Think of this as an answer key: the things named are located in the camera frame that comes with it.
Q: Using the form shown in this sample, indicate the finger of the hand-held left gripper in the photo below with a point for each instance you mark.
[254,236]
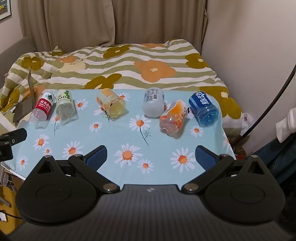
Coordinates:
[16,136]

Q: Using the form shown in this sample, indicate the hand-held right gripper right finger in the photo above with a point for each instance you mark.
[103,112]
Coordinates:
[204,158]

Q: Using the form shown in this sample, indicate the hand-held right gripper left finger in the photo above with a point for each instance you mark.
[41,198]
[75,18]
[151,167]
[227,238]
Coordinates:
[98,158]

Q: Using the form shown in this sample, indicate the white board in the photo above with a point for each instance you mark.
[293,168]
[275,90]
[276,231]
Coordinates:
[7,120]

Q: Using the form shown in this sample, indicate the cardboard piece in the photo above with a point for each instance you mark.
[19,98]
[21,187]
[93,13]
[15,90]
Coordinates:
[23,110]

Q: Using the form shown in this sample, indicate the red label plastic bottle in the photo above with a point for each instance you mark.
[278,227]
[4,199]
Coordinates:
[44,107]

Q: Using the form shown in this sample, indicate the daisy print blue tablecloth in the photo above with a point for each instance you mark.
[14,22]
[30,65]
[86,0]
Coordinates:
[159,146]

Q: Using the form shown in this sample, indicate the orange label plastic bottle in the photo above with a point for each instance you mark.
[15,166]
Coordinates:
[173,118]

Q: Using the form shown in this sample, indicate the blue plastic bottle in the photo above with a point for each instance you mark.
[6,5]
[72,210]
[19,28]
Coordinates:
[203,107]

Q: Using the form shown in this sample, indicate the clear plastic bag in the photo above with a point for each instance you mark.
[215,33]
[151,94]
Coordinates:
[248,124]

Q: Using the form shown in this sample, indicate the yellow box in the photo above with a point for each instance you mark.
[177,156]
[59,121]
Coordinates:
[9,208]

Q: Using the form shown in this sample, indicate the yellow label plastic bottle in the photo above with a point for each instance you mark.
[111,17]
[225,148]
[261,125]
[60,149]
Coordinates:
[109,100]

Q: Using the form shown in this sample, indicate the green label plastic bottle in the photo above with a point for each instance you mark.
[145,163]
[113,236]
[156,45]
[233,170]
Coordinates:
[65,103]

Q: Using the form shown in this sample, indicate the white plastic bottle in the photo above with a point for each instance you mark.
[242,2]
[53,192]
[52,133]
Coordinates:
[153,103]

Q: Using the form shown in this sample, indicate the blue jeans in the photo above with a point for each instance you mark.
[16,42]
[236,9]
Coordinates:
[281,157]

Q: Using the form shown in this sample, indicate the grey upholstered headboard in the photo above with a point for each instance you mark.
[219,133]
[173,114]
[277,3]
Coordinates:
[16,51]

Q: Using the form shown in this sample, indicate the white garment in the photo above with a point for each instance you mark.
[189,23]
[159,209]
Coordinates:
[286,126]

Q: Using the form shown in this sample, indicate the striped flower print blanket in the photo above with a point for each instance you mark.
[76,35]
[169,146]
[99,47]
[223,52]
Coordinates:
[138,69]

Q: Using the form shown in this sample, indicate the beige curtain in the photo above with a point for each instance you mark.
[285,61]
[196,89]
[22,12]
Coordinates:
[69,23]
[157,20]

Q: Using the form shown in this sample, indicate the framed wall picture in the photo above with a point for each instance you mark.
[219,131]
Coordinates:
[4,9]

